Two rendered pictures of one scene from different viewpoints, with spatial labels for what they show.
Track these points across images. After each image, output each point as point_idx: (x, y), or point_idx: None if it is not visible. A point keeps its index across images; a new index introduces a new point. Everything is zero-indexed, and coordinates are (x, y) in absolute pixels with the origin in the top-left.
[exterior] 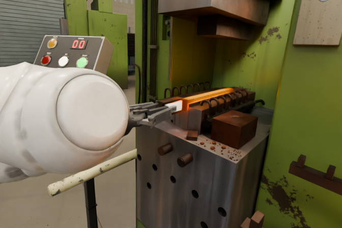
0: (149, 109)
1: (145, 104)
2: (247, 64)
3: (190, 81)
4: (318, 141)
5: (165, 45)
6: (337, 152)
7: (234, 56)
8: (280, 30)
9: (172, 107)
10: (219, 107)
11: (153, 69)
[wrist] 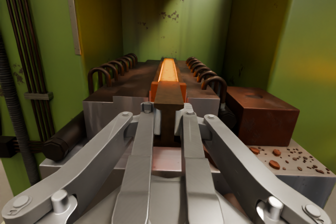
0: (185, 151)
1: (120, 130)
2: (168, 28)
3: (105, 55)
4: (316, 100)
5: None
6: (331, 107)
7: (151, 18)
8: None
9: (191, 109)
10: (218, 85)
11: (28, 34)
